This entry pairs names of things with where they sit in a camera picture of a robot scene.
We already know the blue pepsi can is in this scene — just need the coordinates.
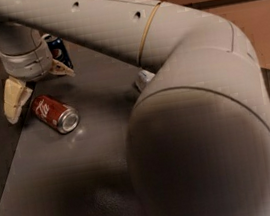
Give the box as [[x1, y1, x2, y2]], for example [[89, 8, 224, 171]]
[[42, 33, 73, 69]]

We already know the clear plastic water bottle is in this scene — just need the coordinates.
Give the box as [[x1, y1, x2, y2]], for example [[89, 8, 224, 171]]
[[135, 69, 154, 92]]

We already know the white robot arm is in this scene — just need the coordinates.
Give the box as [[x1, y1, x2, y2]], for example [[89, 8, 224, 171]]
[[0, 0, 270, 216]]

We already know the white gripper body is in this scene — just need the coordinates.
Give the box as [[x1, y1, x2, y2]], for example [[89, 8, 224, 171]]
[[0, 41, 53, 82]]

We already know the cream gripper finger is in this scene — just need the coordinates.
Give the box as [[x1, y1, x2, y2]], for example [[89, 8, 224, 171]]
[[50, 59, 75, 77], [3, 76, 33, 124]]

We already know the red coke can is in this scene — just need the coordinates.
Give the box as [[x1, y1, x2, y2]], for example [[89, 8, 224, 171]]
[[31, 94, 80, 134]]

